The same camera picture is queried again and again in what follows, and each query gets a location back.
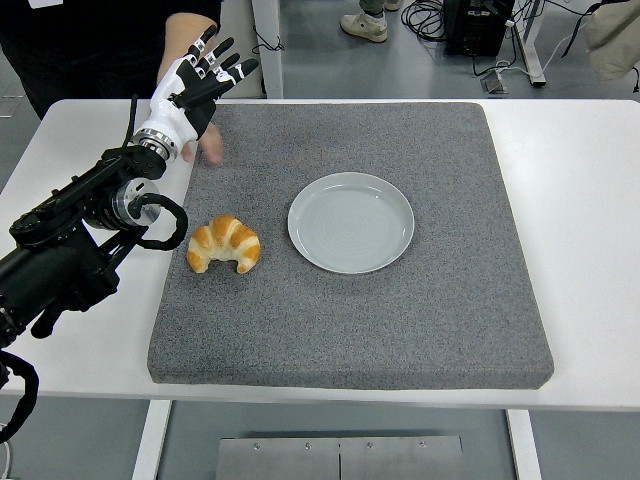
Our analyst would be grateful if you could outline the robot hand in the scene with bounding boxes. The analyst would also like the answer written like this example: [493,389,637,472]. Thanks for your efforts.
[134,25,260,151]

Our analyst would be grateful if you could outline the person's hand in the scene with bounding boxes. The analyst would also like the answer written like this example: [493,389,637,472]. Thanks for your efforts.
[180,121,225,165]

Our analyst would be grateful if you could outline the golden croissant bread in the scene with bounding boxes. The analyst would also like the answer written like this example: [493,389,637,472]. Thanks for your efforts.
[186,215,262,275]

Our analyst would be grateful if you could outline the grey round plate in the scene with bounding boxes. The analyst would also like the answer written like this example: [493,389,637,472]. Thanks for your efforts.
[286,171,416,275]

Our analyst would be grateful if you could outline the grey metal plate with screws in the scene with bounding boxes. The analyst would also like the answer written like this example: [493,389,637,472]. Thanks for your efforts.
[216,435,465,480]

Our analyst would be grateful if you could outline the person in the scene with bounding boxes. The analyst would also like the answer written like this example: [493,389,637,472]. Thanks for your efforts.
[0,0,224,121]

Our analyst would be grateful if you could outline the white sneaker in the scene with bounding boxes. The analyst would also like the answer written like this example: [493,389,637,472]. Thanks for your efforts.
[340,12,389,44]

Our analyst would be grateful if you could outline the grey speckled foam mat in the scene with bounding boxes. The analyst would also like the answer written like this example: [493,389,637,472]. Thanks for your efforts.
[146,102,555,390]

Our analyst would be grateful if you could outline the black equipment box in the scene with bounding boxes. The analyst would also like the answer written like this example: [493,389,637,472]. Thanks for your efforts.
[443,0,516,57]

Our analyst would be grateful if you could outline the grey floor adapter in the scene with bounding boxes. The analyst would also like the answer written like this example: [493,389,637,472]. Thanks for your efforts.
[479,69,510,95]

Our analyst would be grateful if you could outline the white table leg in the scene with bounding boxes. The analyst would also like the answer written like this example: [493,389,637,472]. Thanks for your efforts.
[505,409,544,480]
[130,401,174,480]

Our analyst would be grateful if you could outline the white desk leg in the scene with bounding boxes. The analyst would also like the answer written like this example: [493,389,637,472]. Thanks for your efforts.
[514,0,547,89]

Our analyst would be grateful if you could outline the beige cloth bag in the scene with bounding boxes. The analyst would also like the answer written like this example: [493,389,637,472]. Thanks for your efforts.
[584,0,640,84]

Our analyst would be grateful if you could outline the white upright post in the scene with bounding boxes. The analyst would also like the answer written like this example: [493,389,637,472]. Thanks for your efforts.
[251,0,285,100]

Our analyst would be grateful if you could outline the black cable bundle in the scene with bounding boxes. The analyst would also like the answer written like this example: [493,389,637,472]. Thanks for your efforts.
[402,0,454,44]

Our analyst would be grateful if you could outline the thin white cable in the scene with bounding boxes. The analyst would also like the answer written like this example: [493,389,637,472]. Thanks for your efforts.
[0,422,14,480]

